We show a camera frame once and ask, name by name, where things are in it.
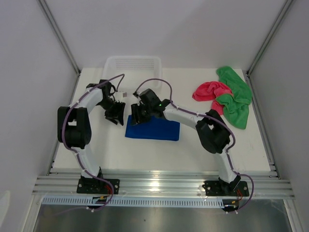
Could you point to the left aluminium corner post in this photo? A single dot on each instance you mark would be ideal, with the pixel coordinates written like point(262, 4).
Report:
point(58, 34)

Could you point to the right aluminium corner post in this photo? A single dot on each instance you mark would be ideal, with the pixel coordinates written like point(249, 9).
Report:
point(282, 14)

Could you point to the aluminium corner post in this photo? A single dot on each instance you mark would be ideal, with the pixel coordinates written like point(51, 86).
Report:
point(58, 34)
point(282, 14)

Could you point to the white plastic basket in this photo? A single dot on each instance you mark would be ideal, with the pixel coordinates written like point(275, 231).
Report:
point(136, 69)

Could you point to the white slotted cable duct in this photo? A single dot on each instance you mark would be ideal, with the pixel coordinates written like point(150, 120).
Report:
point(134, 201)

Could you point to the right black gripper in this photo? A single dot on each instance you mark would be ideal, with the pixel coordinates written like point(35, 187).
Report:
point(136, 116)

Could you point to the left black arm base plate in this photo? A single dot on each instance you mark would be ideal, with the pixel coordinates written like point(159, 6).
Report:
point(93, 186)

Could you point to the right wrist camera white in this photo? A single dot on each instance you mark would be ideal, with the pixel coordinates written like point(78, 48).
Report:
point(137, 96)

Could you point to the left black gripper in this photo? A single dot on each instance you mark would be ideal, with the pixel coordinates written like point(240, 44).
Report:
point(117, 116)

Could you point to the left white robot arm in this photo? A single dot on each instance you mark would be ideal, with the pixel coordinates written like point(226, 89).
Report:
point(74, 128)

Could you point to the pink towel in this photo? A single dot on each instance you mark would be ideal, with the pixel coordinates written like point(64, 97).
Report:
point(209, 91)

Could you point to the green towel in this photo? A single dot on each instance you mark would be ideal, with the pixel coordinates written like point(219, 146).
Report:
point(236, 104)

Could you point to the blue towel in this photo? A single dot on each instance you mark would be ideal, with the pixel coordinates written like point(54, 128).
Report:
point(155, 129)

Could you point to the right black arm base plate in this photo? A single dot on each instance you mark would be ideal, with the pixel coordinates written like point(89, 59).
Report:
point(219, 188)

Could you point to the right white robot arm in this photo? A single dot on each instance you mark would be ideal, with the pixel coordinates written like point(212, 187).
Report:
point(213, 133)

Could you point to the aluminium rail frame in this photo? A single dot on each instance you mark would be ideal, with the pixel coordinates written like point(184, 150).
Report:
point(165, 184)

